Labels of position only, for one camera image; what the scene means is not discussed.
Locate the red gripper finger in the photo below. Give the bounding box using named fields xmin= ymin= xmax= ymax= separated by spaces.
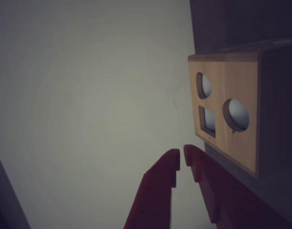
xmin=123 ymin=148 xmax=181 ymax=229
xmin=183 ymin=144 xmax=292 ymax=229

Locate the wooden shape sorter box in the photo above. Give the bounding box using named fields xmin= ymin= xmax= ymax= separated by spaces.
xmin=187 ymin=44 xmax=292 ymax=181

